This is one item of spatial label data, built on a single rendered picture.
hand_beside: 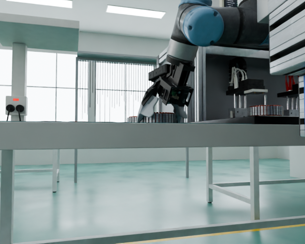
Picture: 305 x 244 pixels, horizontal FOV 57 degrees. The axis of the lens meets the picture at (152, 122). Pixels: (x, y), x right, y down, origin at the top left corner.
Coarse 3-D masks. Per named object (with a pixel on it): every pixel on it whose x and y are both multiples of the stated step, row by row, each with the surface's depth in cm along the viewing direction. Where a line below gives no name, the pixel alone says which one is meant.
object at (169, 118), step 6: (156, 114) 77; (162, 114) 78; (168, 114) 79; (174, 114) 80; (144, 120) 79; (150, 120) 78; (156, 120) 77; (162, 120) 78; (168, 120) 79; (174, 120) 80
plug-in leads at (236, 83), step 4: (232, 68) 110; (236, 68) 111; (232, 72) 110; (244, 72) 108; (232, 76) 111; (236, 76) 106; (232, 80) 111; (236, 80) 106; (232, 84) 112; (236, 84) 106; (228, 88) 112; (232, 88) 111
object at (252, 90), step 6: (240, 84) 103; (246, 84) 99; (252, 84) 99; (258, 84) 100; (234, 90) 106; (240, 90) 103; (246, 90) 100; (252, 90) 96; (258, 90) 97; (264, 90) 97; (234, 96) 108; (240, 96) 108; (234, 102) 108; (240, 102) 108
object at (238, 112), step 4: (232, 108) 107; (236, 108) 105; (240, 108) 106; (244, 108) 106; (236, 112) 105; (240, 112) 106; (244, 112) 106; (236, 116) 105; (240, 116) 106; (244, 116) 106
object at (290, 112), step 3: (285, 111) 114; (288, 111) 112; (291, 111) 112; (294, 111) 112; (297, 111) 113; (285, 114) 114; (288, 114) 112; (291, 114) 112; (294, 114) 112; (297, 114) 113
